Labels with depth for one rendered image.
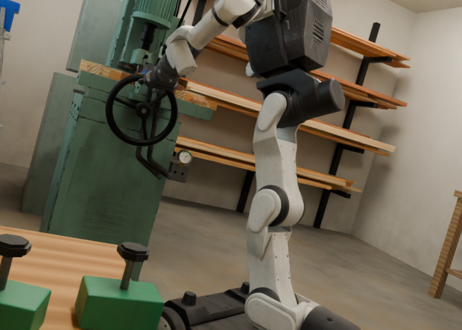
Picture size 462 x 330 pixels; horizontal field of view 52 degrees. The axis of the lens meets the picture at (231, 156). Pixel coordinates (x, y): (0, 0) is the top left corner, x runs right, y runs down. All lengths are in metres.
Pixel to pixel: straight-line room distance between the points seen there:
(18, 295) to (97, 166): 1.49
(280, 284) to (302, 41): 0.83
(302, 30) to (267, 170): 0.49
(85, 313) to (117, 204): 1.48
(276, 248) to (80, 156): 0.93
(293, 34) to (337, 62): 3.76
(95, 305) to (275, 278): 1.04
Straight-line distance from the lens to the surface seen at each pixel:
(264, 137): 1.65
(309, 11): 1.70
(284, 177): 1.64
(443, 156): 5.12
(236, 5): 1.40
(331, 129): 4.86
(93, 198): 2.12
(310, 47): 1.69
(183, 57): 1.51
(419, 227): 5.15
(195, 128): 4.72
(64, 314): 0.73
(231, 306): 1.87
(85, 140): 2.08
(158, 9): 2.21
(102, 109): 2.07
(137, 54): 2.21
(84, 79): 2.06
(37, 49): 4.48
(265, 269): 1.67
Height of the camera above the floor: 0.84
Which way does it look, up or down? 3 degrees down
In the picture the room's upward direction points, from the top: 16 degrees clockwise
